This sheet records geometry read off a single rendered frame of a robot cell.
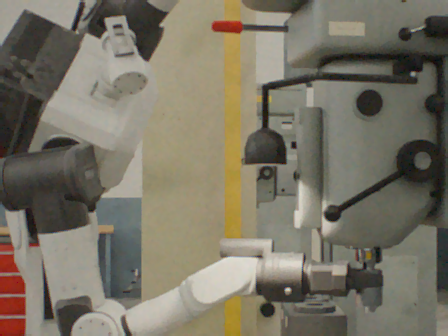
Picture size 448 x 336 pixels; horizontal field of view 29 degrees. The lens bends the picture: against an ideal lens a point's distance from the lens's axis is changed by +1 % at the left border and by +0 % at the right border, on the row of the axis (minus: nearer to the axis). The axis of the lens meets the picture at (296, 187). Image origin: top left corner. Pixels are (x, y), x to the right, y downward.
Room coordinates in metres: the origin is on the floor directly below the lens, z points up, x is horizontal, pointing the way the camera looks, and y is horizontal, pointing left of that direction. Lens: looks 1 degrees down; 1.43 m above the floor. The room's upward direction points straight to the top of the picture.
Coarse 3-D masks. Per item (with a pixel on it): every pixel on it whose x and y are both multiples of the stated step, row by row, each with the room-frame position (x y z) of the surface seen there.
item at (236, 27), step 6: (216, 24) 1.54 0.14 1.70; (222, 24) 1.54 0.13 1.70; (228, 24) 1.54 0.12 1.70; (234, 24) 1.54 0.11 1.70; (240, 24) 1.55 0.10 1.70; (246, 24) 1.56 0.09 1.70; (252, 24) 1.56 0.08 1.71; (258, 24) 1.56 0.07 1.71; (216, 30) 1.54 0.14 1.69; (222, 30) 1.54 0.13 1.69; (228, 30) 1.55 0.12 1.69; (234, 30) 1.55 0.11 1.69; (240, 30) 1.55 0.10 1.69; (246, 30) 1.56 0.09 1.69; (252, 30) 1.56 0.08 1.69; (258, 30) 1.56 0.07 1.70; (264, 30) 1.56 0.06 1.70; (270, 30) 1.57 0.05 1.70; (276, 30) 1.57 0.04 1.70; (282, 30) 1.57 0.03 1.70; (288, 30) 1.57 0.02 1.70
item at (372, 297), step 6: (372, 288) 1.48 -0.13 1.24; (378, 288) 1.49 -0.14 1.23; (360, 294) 1.49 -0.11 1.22; (366, 294) 1.48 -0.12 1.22; (372, 294) 1.48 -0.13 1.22; (378, 294) 1.49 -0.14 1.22; (360, 300) 1.49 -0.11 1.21; (366, 300) 1.48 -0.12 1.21; (372, 300) 1.48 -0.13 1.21; (378, 300) 1.49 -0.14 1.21; (366, 306) 1.48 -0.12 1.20; (372, 306) 1.48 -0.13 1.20
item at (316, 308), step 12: (312, 300) 1.87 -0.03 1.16; (324, 300) 1.87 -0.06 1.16; (288, 312) 1.79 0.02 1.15; (300, 312) 1.77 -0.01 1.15; (312, 312) 1.76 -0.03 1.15; (324, 312) 1.76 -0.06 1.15; (336, 312) 1.78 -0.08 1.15; (288, 324) 1.76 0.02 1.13; (300, 324) 1.74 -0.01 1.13; (312, 324) 1.74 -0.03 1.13; (324, 324) 1.75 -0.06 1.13; (336, 324) 1.75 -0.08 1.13
